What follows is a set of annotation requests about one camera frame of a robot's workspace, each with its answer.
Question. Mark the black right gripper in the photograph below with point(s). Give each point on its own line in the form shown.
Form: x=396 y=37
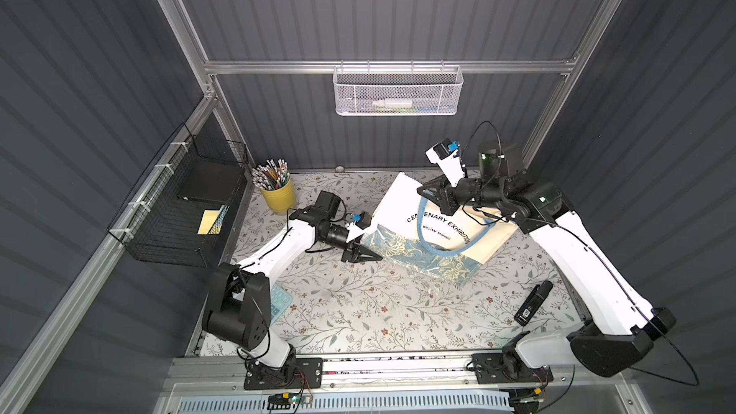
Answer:
x=447 y=193

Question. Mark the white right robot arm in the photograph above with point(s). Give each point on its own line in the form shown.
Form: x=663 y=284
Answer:
x=619 y=326

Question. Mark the yellow sticky note pad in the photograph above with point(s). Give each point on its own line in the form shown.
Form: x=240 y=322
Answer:
x=210 y=223

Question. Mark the teal desk calculator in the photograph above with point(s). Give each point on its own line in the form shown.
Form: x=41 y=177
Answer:
x=280 y=301

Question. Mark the black notebook in basket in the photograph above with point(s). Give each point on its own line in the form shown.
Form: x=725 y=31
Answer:
x=210 y=182

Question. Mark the white bottle in basket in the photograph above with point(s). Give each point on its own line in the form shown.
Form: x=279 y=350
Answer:
x=393 y=104

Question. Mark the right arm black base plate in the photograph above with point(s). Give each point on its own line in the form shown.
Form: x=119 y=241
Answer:
x=496 y=367

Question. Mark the yellow pencil cup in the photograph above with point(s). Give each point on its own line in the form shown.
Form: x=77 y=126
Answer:
x=282 y=199

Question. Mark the cream canvas tote bag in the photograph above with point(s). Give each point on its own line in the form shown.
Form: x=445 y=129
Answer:
x=410 y=231

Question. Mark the black wire side basket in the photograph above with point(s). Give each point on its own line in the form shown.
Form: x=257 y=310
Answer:
x=155 y=226

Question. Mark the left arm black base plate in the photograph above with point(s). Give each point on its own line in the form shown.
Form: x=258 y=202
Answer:
x=297 y=373

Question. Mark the black handheld scanner device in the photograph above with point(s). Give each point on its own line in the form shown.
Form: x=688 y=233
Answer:
x=533 y=303

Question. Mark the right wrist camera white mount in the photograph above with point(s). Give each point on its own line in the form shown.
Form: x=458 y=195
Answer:
x=446 y=155

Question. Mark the white perforated cable duct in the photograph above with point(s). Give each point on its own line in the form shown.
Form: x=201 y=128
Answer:
x=439 y=401

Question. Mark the bundle of pencils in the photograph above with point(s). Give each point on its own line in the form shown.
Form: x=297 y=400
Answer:
x=272 y=176

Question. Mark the white wire wall basket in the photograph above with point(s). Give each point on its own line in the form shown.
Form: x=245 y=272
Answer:
x=434 y=89

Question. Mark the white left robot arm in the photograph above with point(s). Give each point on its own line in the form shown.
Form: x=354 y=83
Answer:
x=237 y=307

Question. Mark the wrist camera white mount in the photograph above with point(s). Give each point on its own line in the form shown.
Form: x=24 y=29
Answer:
x=357 y=225
x=446 y=155

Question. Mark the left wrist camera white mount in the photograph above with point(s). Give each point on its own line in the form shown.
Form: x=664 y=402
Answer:
x=357 y=225

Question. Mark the floral patterned table mat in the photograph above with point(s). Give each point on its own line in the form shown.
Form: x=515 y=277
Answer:
x=382 y=306

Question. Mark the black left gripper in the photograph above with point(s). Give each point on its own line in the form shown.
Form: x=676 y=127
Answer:
x=350 y=244

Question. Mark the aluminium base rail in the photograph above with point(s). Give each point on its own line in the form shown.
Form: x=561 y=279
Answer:
x=392 y=371

